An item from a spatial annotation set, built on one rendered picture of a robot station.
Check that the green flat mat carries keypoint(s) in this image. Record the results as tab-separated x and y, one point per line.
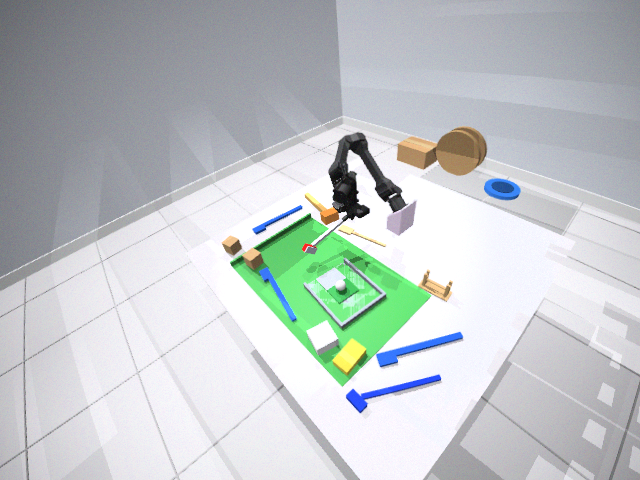
290	267

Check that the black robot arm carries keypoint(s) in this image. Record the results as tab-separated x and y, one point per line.
345	183

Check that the yellow rectangular block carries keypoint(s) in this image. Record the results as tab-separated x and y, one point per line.
349	356

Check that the brown cube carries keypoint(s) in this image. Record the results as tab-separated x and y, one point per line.
253	258
232	245

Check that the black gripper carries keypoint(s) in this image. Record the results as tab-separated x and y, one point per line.
357	209

